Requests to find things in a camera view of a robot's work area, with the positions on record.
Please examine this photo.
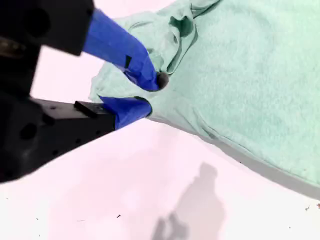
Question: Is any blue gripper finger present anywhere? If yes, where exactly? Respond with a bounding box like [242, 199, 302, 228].
[32, 95, 153, 165]
[14, 0, 170, 92]

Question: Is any pale green T-shirt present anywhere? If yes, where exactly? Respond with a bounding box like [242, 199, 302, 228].
[88, 0, 320, 201]

